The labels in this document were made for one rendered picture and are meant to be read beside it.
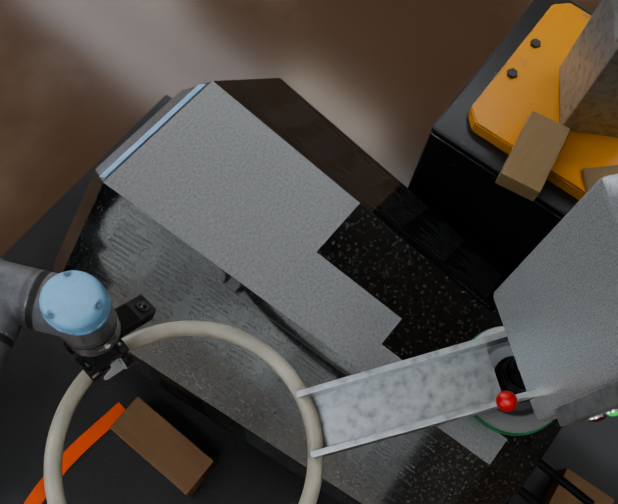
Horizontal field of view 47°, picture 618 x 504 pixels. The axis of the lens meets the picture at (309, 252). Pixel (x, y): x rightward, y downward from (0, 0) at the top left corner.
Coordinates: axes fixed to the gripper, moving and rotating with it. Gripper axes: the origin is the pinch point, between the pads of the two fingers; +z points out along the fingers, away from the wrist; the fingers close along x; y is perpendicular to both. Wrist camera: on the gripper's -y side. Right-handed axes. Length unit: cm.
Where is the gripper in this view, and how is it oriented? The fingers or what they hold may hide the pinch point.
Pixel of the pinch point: (121, 353)
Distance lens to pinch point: 141.3
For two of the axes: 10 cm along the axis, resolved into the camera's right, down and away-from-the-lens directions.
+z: -1.0, 3.9, 9.2
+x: 6.9, 6.9, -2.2
